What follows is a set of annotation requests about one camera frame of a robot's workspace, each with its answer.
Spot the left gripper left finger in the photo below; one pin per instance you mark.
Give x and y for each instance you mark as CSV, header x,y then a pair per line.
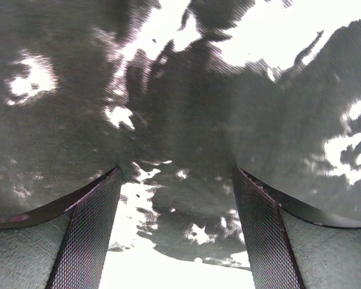
x,y
62,244

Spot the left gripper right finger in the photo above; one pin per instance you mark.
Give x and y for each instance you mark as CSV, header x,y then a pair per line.
x,y
291,244

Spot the black white tie-dye trousers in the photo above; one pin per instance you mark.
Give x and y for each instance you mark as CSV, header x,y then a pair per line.
x,y
178,94

